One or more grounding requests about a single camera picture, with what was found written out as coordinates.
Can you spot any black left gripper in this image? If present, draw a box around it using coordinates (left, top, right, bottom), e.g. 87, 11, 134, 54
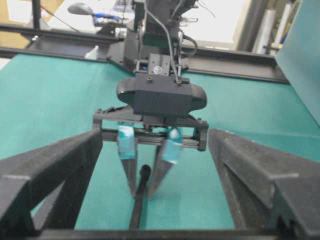
93, 106, 209, 200

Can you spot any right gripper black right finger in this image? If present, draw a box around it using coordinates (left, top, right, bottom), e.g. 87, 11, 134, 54
208, 128, 320, 237

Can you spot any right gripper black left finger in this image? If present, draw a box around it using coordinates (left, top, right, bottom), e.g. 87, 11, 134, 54
0, 129, 103, 233

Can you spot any black Velcro strap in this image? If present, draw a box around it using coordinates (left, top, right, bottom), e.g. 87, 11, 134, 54
129, 164, 152, 230

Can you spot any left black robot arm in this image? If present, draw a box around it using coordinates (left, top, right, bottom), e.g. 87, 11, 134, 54
93, 0, 209, 199

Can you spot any green table cloth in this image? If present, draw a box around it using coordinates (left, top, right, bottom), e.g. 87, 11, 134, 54
0, 55, 320, 230

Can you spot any green backdrop curtain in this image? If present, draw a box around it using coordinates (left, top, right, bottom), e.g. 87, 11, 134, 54
275, 0, 320, 123

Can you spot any black tripod stand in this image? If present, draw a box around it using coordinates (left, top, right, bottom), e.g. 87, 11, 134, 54
23, 0, 51, 31

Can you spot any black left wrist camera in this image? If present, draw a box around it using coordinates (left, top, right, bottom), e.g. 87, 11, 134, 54
116, 73, 207, 118

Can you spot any black metal table frame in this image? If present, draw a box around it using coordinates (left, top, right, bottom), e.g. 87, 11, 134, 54
0, 24, 289, 84

